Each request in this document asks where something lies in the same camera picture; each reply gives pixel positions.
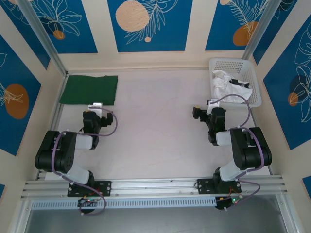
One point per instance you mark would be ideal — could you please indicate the aluminium profile mounting rail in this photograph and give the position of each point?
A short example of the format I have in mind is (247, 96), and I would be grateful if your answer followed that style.
(150, 185)

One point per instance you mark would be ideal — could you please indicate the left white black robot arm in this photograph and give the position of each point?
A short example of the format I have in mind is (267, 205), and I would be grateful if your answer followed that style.
(60, 150)

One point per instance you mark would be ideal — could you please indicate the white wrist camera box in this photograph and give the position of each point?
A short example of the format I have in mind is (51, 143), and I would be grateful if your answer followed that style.
(215, 100)
(96, 106)

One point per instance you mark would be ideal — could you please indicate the small controller circuit board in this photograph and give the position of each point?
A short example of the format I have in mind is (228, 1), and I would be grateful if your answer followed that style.
(228, 202)
(87, 201)

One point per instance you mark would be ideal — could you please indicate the folded green t-shirt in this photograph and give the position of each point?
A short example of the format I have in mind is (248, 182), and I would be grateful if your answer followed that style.
(88, 89)

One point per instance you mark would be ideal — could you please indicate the aluminium corner post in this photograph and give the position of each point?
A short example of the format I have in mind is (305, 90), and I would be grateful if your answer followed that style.
(43, 36)
(260, 29)

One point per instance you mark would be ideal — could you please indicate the white t-shirt with black print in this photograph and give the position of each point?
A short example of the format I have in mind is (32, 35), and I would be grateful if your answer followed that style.
(223, 85)

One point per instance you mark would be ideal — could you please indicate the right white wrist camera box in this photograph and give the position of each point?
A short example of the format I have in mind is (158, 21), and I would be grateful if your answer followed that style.
(215, 100)

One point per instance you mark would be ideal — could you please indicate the white perforated plastic basket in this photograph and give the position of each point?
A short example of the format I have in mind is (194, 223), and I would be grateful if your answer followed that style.
(252, 72)

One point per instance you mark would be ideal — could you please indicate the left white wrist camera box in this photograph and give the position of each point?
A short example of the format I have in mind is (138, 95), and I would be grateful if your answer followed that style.
(96, 106)

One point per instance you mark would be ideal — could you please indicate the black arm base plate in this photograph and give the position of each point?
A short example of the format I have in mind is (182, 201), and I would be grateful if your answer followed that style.
(204, 185)
(104, 188)

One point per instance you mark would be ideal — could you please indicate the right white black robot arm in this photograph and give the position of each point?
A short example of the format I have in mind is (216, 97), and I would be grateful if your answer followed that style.
(252, 155)

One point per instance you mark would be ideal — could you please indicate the grey metal plate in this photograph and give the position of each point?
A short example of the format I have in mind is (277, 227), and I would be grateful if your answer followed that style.
(155, 222)

